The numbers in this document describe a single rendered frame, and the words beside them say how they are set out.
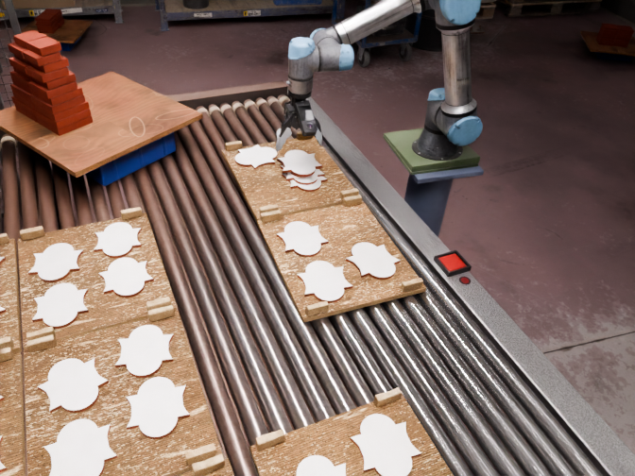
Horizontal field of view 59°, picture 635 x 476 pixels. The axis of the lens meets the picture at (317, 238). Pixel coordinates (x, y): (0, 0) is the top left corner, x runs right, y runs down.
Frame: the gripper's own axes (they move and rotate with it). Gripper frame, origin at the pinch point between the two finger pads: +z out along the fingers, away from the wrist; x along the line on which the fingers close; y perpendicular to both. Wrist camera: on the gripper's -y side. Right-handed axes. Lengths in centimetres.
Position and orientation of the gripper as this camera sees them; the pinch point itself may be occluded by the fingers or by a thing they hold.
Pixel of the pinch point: (300, 149)
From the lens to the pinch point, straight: 185.3
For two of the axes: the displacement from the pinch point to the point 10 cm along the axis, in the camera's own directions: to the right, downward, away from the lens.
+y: -3.2, -6.2, 7.2
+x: -9.5, 1.7, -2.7
